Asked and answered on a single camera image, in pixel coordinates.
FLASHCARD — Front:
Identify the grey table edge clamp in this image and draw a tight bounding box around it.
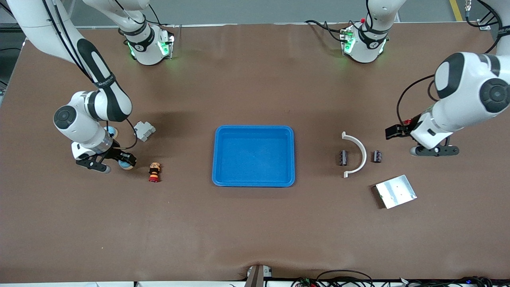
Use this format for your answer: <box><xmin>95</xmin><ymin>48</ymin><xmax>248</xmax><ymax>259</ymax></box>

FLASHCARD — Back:
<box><xmin>244</xmin><ymin>264</ymin><xmax>273</xmax><ymax>287</ymax></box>

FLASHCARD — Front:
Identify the red emergency stop orange base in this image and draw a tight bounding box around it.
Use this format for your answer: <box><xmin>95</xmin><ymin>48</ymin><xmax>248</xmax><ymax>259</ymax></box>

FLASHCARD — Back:
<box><xmin>148</xmin><ymin>162</ymin><xmax>162</xmax><ymax>183</ymax></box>

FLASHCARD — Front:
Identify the silver metal plate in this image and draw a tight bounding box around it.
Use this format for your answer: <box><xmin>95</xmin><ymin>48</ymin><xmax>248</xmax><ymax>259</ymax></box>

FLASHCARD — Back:
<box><xmin>373</xmin><ymin>174</ymin><xmax>418</xmax><ymax>210</ymax></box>

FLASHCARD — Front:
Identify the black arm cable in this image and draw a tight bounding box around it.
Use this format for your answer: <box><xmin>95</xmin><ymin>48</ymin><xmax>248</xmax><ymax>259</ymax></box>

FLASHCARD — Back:
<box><xmin>40</xmin><ymin>0</ymin><xmax>138</xmax><ymax>150</ymax></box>
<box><xmin>396</xmin><ymin>74</ymin><xmax>437</xmax><ymax>127</ymax></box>

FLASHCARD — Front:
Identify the brown table mat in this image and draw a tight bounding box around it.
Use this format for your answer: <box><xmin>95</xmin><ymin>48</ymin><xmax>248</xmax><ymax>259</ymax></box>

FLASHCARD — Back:
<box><xmin>0</xmin><ymin>22</ymin><xmax>510</xmax><ymax>284</ymax></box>

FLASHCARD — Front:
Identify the black cable bundle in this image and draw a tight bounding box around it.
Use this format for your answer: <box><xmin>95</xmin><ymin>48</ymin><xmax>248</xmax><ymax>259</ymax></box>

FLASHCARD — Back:
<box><xmin>398</xmin><ymin>276</ymin><xmax>510</xmax><ymax>287</ymax></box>

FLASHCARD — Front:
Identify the black base cable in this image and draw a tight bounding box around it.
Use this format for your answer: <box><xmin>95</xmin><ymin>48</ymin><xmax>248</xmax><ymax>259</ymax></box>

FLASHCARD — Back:
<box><xmin>305</xmin><ymin>19</ymin><xmax>345</xmax><ymax>42</ymax></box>

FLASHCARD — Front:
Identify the blue plastic tray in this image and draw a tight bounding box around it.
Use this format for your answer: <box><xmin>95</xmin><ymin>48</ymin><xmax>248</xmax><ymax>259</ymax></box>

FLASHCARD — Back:
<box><xmin>212</xmin><ymin>125</ymin><xmax>296</xmax><ymax>187</ymax></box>

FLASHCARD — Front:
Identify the black looped cable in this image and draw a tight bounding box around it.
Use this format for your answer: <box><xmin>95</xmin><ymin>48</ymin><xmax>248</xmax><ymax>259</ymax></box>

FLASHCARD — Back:
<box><xmin>316</xmin><ymin>270</ymin><xmax>374</xmax><ymax>287</ymax></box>

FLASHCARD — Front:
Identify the white curved plastic arc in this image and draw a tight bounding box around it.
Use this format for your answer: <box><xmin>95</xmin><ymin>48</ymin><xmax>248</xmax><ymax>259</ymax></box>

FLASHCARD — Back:
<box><xmin>341</xmin><ymin>132</ymin><xmax>367</xmax><ymax>178</ymax></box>

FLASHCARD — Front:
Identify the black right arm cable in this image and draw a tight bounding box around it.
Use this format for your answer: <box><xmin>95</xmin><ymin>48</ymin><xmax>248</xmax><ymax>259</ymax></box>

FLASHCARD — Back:
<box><xmin>40</xmin><ymin>0</ymin><xmax>138</xmax><ymax>150</ymax></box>

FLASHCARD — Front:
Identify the white circuit breaker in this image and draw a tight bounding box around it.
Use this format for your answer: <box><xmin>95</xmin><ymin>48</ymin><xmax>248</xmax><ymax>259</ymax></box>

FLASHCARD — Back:
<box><xmin>133</xmin><ymin>121</ymin><xmax>156</xmax><ymax>142</ymax></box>

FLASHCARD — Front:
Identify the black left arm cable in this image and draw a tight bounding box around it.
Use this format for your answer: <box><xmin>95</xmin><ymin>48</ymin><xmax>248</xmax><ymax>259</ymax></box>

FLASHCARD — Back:
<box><xmin>396</xmin><ymin>74</ymin><xmax>437</xmax><ymax>127</ymax></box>

